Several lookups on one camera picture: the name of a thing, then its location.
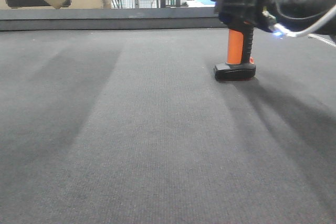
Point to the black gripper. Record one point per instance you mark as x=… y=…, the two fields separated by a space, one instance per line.
x=258 y=13

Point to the orange black barcode scanner gun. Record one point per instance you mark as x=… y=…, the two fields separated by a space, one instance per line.
x=239 y=65

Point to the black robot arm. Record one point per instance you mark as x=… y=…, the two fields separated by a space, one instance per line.
x=293 y=15

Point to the blue tray in background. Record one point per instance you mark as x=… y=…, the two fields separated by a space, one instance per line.
x=201 y=3

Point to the grey raised conveyor edge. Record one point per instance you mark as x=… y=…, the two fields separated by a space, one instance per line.
x=109 y=19

